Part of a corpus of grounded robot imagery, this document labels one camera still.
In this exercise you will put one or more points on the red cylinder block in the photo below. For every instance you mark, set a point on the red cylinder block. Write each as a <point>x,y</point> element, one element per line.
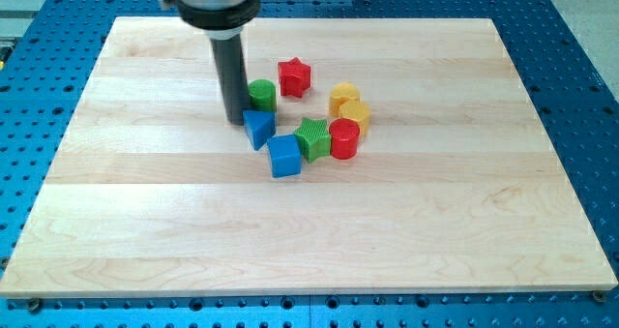
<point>345,136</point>

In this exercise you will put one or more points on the blue cube block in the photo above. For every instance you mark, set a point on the blue cube block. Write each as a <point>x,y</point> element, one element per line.
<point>285,155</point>

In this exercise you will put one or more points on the green star block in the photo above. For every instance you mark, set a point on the green star block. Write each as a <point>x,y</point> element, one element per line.
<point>314,139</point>

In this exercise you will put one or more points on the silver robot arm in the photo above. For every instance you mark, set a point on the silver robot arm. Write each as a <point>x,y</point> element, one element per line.
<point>221,20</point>

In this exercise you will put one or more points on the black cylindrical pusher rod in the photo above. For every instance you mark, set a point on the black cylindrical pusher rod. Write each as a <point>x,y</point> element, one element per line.
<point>230,64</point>

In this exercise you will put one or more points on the red star block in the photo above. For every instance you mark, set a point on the red star block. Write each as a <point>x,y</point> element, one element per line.
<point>294,77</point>

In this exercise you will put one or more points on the green cylinder block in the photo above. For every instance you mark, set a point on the green cylinder block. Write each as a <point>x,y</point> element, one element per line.
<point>263,95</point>

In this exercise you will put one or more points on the yellow cylinder block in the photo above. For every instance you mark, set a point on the yellow cylinder block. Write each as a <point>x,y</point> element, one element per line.
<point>340,94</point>
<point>358,112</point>

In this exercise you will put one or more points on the light wooden board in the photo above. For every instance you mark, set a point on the light wooden board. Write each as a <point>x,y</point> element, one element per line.
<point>455,188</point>

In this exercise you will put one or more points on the yellow cylinder block rear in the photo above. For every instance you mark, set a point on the yellow cylinder block rear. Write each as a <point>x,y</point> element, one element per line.
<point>340,94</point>

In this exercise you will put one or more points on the blue triangle block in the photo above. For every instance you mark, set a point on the blue triangle block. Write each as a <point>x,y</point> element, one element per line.
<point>259,127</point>

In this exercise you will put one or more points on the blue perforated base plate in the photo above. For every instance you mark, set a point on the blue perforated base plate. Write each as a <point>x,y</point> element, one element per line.
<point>50,66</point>

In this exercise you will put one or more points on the yellow cylinder block front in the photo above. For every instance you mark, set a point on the yellow cylinder block front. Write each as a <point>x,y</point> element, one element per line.
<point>358,112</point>

